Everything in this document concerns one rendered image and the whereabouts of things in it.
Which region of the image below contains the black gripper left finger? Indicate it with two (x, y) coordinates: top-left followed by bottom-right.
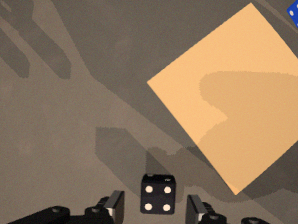
(7, 190), (125, 224)

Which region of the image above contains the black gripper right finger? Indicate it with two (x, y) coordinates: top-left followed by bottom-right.
(185, 195), (270, 224)

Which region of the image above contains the tan square mat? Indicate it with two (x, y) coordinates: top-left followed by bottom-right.
(147, 3), (298, 195)

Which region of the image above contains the black die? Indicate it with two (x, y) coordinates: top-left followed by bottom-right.
(140, 174), (176, 215)

